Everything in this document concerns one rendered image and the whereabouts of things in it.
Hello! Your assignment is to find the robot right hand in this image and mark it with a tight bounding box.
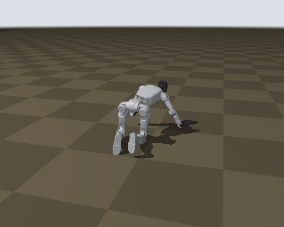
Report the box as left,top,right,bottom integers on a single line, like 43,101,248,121
180,120,194,127

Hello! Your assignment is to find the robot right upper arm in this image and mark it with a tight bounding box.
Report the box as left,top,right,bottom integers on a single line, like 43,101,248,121
160,92,176,115

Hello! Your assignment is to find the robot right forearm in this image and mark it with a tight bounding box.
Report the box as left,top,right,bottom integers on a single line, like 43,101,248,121
172,108,182,128

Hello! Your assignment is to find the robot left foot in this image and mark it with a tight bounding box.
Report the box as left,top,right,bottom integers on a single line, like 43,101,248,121
113,134,122,155

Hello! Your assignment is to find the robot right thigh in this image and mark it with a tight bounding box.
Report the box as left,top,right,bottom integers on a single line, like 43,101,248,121
138,104,151,136

